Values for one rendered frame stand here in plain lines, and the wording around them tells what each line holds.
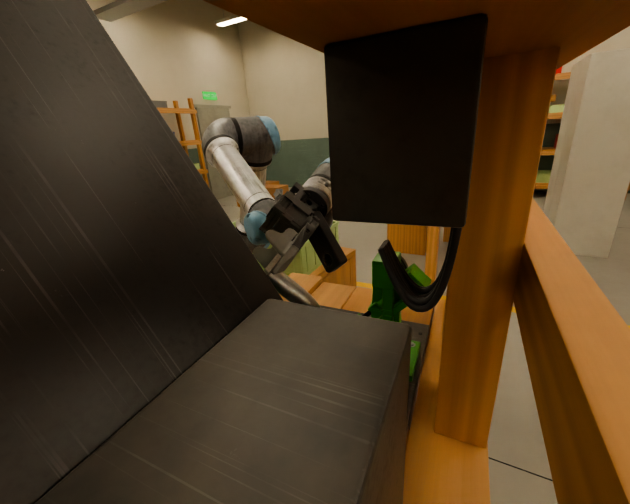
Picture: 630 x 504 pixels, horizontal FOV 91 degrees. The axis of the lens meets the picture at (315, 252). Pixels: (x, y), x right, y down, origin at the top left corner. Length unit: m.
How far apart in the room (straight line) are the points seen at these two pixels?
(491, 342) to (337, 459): 0.39
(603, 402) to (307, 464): 0.18
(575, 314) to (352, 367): 0.19
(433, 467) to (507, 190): 0.47
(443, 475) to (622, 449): 0.46
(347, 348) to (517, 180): 0.31
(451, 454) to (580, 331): 0.44
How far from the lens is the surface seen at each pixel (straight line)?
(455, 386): 0.64
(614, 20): 0.39
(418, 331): 0.93
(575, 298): 0.37
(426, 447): 0.71
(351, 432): 0.25
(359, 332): 0.33
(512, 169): 0.48
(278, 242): 0.49
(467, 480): 0.69
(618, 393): 0.28
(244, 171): 0.81
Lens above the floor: 1.43
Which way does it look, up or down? 21 degrees down
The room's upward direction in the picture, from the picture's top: 4 degrees counter-clockwise
